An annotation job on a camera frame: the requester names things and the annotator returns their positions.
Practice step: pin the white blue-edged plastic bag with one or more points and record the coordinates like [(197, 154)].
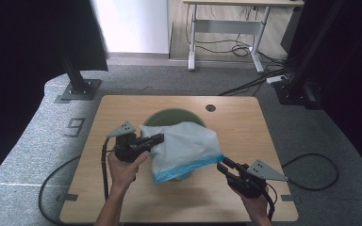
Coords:
[(185, 147)]

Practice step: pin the white power strip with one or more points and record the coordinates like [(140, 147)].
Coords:
[(276, 79)]

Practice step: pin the person's right hand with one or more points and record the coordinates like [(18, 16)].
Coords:
[(257, 205)]

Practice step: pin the black curtain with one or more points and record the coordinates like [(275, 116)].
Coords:
[(19, 47), (352, 62)]

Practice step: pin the black stand with grey base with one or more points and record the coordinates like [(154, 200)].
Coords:
[(80, 89)]

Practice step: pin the green plastic bin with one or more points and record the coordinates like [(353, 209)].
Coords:
[(169, 117)]

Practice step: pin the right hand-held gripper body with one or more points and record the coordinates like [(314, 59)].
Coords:
[(250, 186)]

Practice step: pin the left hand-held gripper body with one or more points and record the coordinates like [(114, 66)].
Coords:
[(125, 149)]

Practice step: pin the white metal-frame desk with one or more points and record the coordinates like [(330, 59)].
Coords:
[(229, 26)]

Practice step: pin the person's left hand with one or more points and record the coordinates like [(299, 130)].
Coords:
[(122, 172)]

